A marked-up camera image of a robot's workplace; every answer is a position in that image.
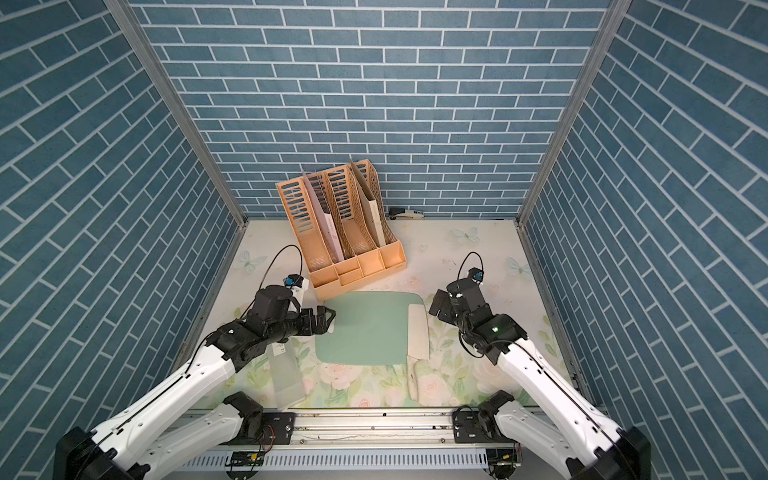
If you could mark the peach plastic file organizer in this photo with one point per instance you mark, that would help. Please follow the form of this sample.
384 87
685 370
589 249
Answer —
364 262

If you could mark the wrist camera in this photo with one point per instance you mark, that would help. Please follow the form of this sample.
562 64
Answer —
476 275
298 286

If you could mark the aluminium front rail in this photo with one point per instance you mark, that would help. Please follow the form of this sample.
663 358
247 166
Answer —
366 429

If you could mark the green cutting board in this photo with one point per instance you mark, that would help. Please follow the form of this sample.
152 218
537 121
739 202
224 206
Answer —
370 329

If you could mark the pink folder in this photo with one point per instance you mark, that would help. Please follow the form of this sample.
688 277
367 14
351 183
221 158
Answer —
321 205

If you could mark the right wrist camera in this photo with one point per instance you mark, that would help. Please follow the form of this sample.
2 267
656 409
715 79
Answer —
476 275

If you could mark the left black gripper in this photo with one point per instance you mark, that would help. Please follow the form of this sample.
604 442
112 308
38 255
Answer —
322 325

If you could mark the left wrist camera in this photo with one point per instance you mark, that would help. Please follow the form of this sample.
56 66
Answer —
298 286

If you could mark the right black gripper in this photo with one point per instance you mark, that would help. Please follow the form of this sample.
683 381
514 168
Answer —
443 312

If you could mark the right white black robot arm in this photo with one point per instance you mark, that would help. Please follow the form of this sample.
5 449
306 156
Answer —
627 458

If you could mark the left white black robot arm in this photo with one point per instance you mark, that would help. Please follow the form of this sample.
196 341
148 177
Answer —
141 443

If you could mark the beige folder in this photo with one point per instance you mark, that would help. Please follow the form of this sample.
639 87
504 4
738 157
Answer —
367 182

